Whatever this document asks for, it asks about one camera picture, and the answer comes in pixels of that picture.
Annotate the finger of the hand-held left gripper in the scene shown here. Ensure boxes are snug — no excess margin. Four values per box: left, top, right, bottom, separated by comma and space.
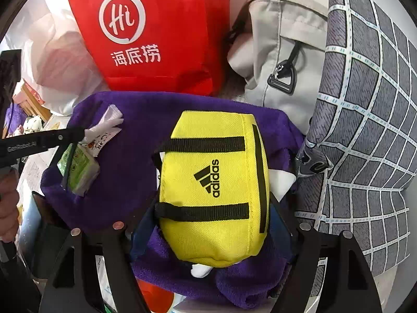
59, 142, 81, 190
0, 127, 86, 156

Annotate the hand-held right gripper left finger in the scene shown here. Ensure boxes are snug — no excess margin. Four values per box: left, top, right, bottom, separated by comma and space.
39, 202, 159, 313

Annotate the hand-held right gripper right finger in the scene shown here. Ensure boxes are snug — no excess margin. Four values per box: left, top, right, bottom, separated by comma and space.
269, 199, 383, 313

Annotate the green tissue packet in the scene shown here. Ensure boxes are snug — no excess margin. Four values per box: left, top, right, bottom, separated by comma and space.
57, 142, 100, 196

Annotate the small white wipe packet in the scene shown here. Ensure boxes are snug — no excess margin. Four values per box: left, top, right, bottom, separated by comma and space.
80, 104, 124, 157

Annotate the yellow pouch with black straps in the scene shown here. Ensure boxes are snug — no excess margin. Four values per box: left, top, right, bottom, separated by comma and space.
152, 110, 271, 268

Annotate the person's left hand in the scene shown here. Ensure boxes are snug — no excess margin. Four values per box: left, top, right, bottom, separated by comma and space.
0, 168, 21, 242

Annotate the white plastic shopping bag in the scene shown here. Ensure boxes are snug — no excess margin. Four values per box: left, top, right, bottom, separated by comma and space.
7, 0, 111, 116

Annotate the purple towel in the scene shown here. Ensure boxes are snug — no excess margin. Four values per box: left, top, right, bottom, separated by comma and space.
41, 91, 305, 310

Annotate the dark blue patterned cloth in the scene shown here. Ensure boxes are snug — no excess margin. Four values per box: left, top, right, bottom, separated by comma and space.
298, 143, 333, 177

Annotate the grey checked cloth bag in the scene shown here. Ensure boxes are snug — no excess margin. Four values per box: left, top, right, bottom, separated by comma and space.
295, 0, 417, 276

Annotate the red fabric bag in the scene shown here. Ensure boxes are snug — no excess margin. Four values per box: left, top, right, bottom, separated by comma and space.
65, 0, 230, 97

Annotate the grey fabric bag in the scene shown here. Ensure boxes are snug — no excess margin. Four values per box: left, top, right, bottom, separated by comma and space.
226, 0, 329, 134

